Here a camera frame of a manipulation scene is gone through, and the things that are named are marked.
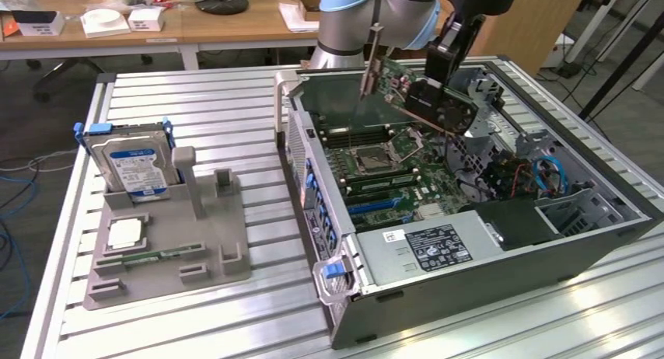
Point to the black office chair base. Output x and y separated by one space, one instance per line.
56 75

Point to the green Dell motherboard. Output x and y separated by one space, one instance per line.
441 180

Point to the orange box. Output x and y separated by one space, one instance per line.
7 28

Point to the silver chipset heat sink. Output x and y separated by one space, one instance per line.
430 211

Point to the wooden cabinet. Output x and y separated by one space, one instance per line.
518 32

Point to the white papers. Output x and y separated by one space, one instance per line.
298 19

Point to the black lamp base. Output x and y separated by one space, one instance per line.
222 3

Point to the wooden desk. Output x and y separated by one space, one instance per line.
232 32

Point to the blue case release latch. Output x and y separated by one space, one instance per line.
333 269

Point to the open black PC case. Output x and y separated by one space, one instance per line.
466 297

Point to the small white box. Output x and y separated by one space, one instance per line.
144 20

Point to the white box with black top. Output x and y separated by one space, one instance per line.
39 25

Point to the metal disk bay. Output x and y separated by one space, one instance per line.
585 211

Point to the green RAM stick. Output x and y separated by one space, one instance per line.
381 183
150 254

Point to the CPU socket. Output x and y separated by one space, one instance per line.
373 159

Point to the white round holder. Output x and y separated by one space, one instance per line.
103 23

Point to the white desk frame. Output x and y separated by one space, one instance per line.
569 52

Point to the silver CPU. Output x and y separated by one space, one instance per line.
124 234

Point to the perforated metal drive cage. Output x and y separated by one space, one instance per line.
482 149

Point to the metal socket cover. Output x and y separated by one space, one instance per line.
409 141

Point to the blue expansion slot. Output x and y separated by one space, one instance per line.
373 206

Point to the grey power supply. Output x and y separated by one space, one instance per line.
405 250

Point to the Nvidia graphics card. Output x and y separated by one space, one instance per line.
414 91

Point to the black tripod leg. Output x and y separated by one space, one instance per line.
623 71

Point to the hard disk with blue caddy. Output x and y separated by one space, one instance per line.
130 168

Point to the black chassis intrusion switch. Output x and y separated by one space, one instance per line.
310 133

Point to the black floor pedal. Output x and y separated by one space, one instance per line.
568 69

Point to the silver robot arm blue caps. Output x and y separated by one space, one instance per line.
353 25

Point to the grey plastic parts rack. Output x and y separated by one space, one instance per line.
171 258

